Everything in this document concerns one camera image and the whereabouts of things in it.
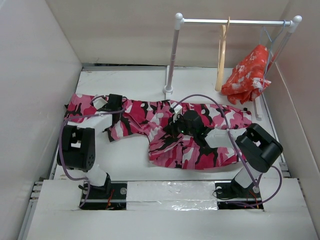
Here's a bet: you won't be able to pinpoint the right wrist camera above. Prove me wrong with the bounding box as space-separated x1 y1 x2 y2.
169 103 183 121

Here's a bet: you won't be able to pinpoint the light blue wire hanger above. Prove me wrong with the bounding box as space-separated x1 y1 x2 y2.
258 20 286 93

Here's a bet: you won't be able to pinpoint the orange white patterned garment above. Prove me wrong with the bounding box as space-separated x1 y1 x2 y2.
221 44 271 105

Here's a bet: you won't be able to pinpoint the black mounting rail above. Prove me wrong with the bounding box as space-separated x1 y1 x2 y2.
80 180 264 211

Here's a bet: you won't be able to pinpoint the beige wooden hanger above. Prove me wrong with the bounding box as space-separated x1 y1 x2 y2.
215 17 231 92

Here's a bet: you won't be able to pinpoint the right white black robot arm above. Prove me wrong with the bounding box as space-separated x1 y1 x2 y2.
164 110 283 197

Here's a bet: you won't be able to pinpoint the silver taped white panel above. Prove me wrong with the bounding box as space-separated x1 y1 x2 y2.
126 180 218 211

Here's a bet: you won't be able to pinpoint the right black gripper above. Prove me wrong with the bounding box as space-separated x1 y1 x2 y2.
162 113 196 138

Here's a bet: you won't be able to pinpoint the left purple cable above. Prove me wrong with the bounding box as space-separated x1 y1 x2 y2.
58 94 127 208

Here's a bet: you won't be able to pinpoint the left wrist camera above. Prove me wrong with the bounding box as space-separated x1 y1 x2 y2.
90 95 107 110

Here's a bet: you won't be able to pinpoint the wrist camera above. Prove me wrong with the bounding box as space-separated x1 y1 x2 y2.
90 95 107 110
169 103 183 121

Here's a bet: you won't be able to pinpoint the purple cable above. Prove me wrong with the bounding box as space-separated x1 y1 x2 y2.
176 93 285 208
58 94 127 208

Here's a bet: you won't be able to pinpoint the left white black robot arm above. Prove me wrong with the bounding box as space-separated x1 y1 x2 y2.
57 94 126 199

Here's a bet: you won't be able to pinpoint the pink camouflage trousers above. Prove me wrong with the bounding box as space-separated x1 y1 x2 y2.
63 93 253 171

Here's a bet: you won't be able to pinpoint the white clothes rack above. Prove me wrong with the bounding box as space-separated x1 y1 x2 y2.
162 12 303 120

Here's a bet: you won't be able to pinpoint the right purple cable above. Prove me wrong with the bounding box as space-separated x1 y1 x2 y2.
176 93 285 208

